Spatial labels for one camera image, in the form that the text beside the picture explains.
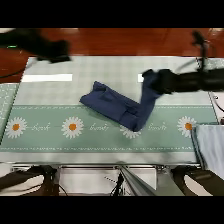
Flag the black cable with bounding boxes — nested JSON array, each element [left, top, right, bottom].
[[0, 65, 28, 80], [103, 172, 132, 197]]

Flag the light blue garment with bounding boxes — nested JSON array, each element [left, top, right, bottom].
[[191, 123, 224, 181]]

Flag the blue T-shirt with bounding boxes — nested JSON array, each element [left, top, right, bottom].
[[79, 69, 165, 133]]

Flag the silver frame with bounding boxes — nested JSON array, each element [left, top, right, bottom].
[[0, 161, 205, 197]]

